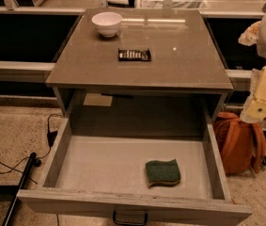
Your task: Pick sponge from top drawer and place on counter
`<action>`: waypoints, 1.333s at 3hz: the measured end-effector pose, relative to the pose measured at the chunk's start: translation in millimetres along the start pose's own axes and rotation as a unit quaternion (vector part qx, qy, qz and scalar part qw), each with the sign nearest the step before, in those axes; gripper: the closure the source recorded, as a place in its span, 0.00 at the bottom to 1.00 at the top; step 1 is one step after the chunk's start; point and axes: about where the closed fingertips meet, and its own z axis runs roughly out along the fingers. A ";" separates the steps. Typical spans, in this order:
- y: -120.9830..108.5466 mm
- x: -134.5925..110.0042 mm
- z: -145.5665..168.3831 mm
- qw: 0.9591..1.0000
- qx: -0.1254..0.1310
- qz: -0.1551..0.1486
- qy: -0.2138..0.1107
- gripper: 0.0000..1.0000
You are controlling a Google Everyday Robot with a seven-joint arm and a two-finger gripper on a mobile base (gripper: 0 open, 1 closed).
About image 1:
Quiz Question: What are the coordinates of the white ceramic bowl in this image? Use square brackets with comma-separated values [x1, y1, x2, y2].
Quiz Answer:
[92, 12, 122, 38]

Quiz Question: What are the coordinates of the orange backpack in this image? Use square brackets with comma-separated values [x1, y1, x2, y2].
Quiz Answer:
[213, 112, 266, 174]

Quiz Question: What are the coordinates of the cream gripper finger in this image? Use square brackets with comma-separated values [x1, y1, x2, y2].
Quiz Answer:
[238, 21, 260, 46]

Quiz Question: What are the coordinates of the black tray with metal bits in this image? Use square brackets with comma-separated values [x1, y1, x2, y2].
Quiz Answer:
[118, 49, 151, 62]

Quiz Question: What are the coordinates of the green and yellow sponge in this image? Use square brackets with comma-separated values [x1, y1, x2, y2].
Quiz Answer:
[145, 159, 181, 187]

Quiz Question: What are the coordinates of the grey wooden cabinet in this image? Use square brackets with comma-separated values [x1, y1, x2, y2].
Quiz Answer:
[45, 8, 235, 124]

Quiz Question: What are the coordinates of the black drawer handle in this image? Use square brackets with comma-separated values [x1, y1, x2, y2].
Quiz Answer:
[112, 211, 148, 226]

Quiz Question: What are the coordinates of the open grey top drawer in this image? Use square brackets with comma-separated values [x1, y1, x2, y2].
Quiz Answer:
[16, 89, 253, 226]

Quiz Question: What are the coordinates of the black power adapter with cable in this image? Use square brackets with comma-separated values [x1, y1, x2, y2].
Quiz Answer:
[0, 114, 58, 175]

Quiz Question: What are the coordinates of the black metal pole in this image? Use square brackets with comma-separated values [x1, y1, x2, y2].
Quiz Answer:
[2, 153, 37, 226]

